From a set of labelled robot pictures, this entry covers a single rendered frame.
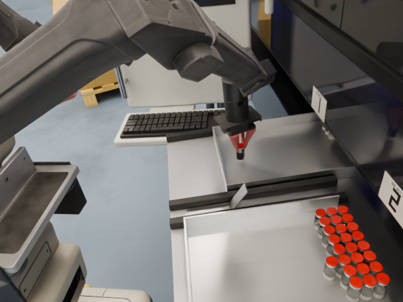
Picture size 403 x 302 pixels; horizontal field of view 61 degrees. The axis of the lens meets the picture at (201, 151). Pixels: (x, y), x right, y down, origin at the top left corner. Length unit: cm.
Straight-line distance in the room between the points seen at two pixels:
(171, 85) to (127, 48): 104
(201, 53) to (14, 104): 17
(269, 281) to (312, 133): 50
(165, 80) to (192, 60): 99
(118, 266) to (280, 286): 130
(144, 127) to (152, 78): 21
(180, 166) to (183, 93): 47
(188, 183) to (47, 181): 34
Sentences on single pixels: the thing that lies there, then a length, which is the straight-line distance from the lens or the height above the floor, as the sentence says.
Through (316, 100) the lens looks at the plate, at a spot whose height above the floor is 102.
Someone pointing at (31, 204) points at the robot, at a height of 104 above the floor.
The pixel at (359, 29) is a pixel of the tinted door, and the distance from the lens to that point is 73.
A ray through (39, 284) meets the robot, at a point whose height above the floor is 81.
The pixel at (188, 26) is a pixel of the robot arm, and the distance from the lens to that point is 33.
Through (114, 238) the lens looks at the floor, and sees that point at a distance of 202.
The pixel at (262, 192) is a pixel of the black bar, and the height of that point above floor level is 90.
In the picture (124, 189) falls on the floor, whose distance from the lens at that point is 228.
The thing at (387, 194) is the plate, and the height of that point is 102.
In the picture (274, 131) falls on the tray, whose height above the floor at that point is 88.
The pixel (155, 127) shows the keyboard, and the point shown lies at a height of 83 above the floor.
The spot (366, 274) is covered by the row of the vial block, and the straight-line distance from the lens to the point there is 68.
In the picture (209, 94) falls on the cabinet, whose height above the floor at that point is 84.
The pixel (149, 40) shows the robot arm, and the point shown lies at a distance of 30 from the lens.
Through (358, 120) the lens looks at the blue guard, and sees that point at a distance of 73.
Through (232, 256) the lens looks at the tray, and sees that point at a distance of 72.
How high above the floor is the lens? 147
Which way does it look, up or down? 37 degrees down
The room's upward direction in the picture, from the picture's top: 8 degrees counter-clockwise
